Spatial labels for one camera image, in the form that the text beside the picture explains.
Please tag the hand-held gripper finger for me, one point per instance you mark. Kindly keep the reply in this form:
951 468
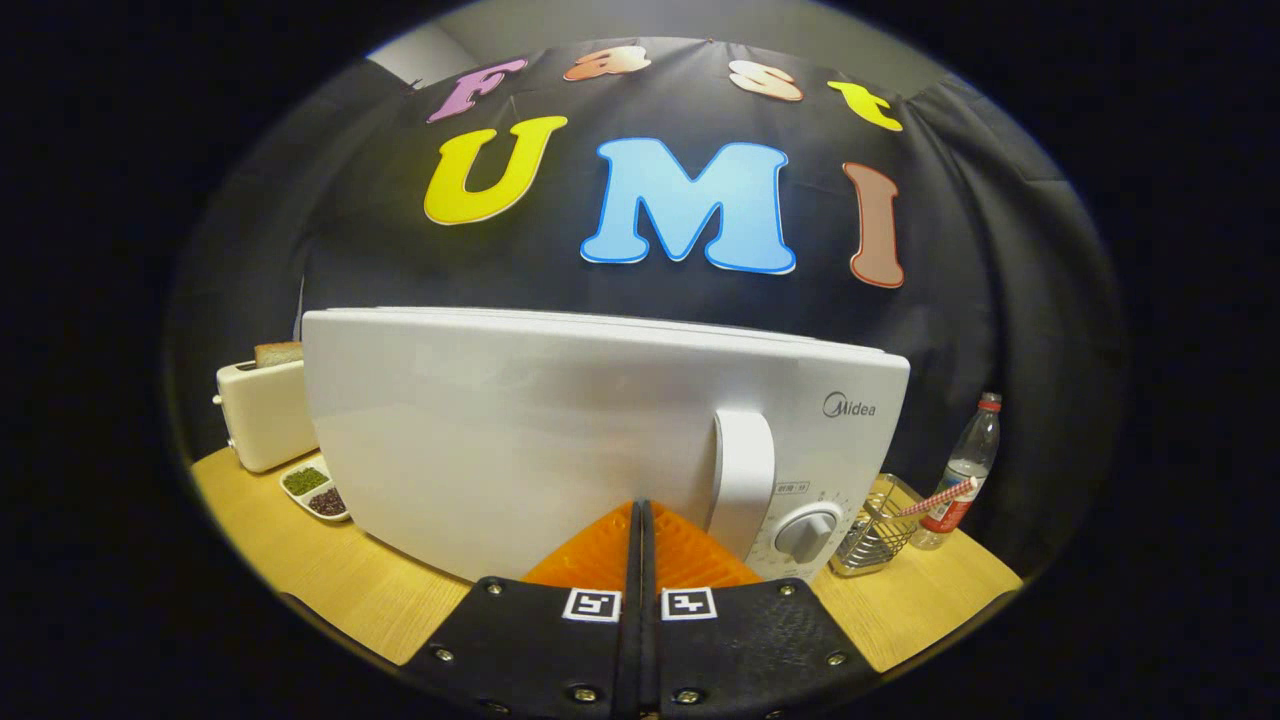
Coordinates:
632 640
650 640

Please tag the white microwave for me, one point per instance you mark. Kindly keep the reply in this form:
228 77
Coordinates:
500 440

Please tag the red checkered straw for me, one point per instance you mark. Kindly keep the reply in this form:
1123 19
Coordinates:
940 497

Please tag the white divided bean dish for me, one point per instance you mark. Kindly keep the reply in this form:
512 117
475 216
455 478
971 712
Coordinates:
315 492

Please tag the clear plastic water bottle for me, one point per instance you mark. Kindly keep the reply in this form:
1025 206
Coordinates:
968 470

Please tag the cream toaster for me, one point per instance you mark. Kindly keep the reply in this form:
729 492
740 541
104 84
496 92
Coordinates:
265 415

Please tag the toast bread slice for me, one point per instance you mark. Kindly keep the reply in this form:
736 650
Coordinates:
278 354

